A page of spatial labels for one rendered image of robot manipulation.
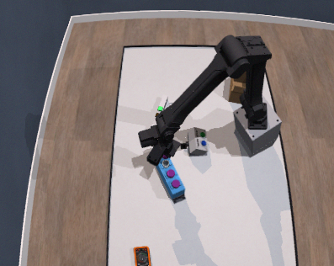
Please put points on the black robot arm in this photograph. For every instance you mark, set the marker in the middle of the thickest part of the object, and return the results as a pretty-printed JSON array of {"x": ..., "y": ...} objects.
[{"x": 235, "y": 56}]

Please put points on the small brown cardboard box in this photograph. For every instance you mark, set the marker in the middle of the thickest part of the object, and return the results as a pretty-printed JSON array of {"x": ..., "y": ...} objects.
[{"x": 237, "y": 91}]

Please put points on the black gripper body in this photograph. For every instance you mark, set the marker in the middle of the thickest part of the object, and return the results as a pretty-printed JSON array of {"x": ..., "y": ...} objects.
[{"x": 175, "y": 146}]

